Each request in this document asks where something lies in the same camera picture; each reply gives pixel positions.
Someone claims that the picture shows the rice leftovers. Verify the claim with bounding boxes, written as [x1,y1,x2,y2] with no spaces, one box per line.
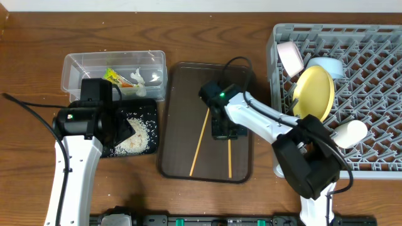
[112,118,158,157]

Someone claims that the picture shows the green snack wrapper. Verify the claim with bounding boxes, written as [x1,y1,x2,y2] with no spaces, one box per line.
[103,68,138,95]

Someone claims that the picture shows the white tissue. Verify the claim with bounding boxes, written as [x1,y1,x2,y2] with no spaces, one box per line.
[131,68,146,97]

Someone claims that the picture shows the wooden chopstick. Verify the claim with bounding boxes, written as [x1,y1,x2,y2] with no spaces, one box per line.
[189,109,210,176]
[227,139,232,178]

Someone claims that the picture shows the white bowl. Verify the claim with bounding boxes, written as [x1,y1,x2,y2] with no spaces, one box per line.
[277,41,304,77]

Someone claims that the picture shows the yellow plate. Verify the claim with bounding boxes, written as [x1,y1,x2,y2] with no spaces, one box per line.
[292,66,335,122]

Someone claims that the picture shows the light blue bowl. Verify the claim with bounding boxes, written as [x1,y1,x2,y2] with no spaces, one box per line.
[307,57,345,79]

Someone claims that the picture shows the pale green cup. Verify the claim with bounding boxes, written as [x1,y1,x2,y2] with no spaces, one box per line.
[332,120,368,149]

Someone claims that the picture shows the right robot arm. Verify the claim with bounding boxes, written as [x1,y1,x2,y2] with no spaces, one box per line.
[198,81,345,225]

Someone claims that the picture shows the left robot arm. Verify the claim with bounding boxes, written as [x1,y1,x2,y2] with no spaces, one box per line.
[45,78,135,225]

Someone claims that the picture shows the black waste tray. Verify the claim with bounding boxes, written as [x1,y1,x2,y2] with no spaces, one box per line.
[101,99,159,158]

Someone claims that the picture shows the grey dishwasher rack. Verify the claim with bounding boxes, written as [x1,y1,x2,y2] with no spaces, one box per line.
[266,23,401,180]

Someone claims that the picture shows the dark brown serving tray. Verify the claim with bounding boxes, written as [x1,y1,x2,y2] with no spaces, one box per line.
[157,62,253,184]

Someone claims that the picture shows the clear plastic bin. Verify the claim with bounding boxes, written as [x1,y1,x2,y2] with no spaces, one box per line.
[61,50,168,102]

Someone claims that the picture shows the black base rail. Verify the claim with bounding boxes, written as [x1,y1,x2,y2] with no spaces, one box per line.
[89,205,378,226]

